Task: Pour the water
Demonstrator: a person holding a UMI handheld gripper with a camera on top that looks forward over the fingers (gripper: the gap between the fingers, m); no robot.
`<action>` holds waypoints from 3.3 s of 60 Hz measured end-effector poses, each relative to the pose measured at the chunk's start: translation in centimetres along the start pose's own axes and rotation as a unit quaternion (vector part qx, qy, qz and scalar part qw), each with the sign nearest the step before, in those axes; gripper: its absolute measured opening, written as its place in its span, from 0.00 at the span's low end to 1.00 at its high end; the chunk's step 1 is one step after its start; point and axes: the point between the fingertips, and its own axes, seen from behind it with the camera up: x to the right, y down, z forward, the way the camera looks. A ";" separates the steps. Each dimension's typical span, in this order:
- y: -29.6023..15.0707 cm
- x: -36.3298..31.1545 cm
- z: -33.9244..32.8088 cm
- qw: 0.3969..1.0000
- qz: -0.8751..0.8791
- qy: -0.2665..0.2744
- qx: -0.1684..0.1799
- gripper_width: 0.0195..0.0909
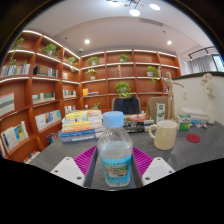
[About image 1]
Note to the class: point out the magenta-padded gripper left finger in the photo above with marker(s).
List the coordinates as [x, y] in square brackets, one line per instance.
[68, 170]

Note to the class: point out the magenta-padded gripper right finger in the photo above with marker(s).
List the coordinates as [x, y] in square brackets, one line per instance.
[156, 170]

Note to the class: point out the clear water bottle blue cap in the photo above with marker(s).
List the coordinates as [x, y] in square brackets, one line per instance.
[115, 156]

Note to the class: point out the cream ceramic mug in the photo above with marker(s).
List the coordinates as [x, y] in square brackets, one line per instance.
[165, 136]

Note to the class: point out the stack of colourful books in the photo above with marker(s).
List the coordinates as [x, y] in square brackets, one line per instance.
[81, 125]

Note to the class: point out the flat round red coaster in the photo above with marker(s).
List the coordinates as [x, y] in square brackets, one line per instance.
[193, 138]

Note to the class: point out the green tissue box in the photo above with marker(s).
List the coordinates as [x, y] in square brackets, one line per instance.
[184, 122]

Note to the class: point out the brown chair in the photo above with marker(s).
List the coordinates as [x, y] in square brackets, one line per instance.
[153, 106]

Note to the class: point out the dark chair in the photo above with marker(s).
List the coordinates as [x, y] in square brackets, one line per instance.
[126, 105]

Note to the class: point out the wooden artist mannequin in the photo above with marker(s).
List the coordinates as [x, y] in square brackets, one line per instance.
[170, 90]

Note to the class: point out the wooden shelf unit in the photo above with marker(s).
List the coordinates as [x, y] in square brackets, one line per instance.
[30, 86]

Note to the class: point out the grey curtain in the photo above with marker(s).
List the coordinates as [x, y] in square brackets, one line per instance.
[201, 64]

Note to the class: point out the ceiling air vent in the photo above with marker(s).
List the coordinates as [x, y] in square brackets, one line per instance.
[151, 22]

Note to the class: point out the ceiling chandelier lamp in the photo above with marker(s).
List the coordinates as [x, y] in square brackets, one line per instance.
[134, 12]

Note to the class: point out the white wall socket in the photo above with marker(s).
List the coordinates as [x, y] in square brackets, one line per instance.
[185, 95]

